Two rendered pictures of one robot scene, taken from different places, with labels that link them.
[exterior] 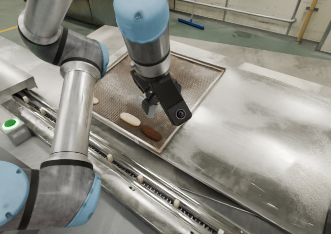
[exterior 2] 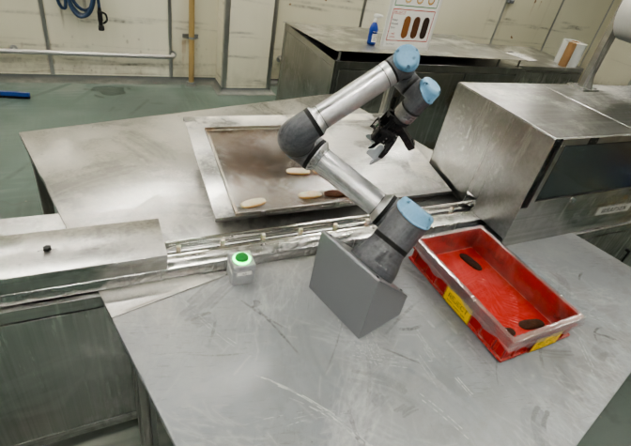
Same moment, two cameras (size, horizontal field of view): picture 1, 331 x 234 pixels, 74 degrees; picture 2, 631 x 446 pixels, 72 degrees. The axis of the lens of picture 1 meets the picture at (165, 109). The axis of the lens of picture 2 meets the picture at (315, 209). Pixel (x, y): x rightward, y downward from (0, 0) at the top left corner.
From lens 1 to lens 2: 145 cm
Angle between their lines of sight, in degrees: 52
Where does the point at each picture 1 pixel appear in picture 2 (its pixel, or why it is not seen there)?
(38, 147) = (270, 268)
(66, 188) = not seen: hidden behind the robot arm
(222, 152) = (381, 178)
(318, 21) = (204, 52)
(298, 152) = (405, 157)
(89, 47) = not seen: hidden behind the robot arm
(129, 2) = (435, 87)
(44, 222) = not seen: hidden behind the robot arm
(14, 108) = (191, 259)
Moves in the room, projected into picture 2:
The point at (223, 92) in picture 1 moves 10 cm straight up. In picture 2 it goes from (333, 143) to (337, 122)
